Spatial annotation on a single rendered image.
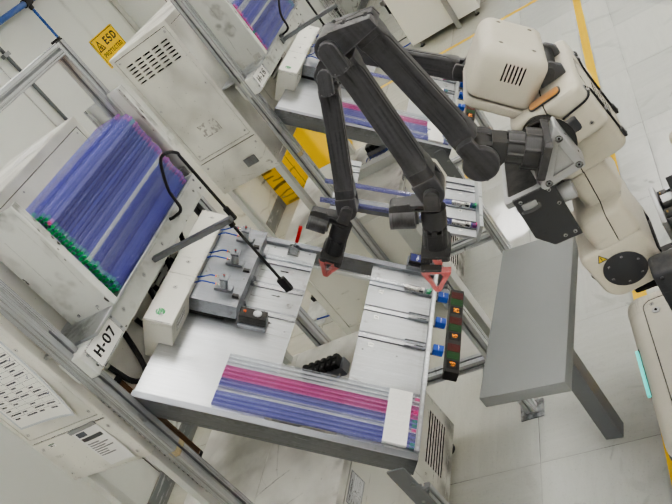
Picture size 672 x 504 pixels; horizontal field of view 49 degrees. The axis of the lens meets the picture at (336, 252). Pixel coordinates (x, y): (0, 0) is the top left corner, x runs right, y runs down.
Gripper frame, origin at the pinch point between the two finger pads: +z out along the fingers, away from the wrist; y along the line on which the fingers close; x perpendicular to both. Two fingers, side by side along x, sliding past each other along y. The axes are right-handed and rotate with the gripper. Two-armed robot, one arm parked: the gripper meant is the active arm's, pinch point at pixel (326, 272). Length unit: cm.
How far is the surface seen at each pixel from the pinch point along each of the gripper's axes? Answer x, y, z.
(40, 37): -186, -193, 60
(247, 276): -21.3, 15.2, -2.8
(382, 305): 18.4, 9.1, -2.1
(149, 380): -35, 53, 6
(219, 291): -27.0, 23.4, -1.8
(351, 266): 7.1, -7.9, 1.2
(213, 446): -18, 20, 72
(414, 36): 21, -443, 90
